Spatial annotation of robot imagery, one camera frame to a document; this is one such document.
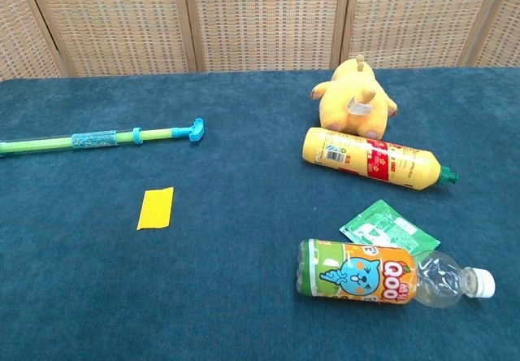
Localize yellow bottle with green cap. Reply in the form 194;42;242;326
301;126;460;194

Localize yellow plush toy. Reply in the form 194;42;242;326
310;53;399;141

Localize green sachet packet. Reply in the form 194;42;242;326
339;198;441;256

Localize woven wooden folding screen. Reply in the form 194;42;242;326
0;0;520;80

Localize orange Qoo drink bottle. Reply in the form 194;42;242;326
295;238;497;309

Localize green and blue toy water pump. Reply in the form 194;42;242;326
0;117;206;159

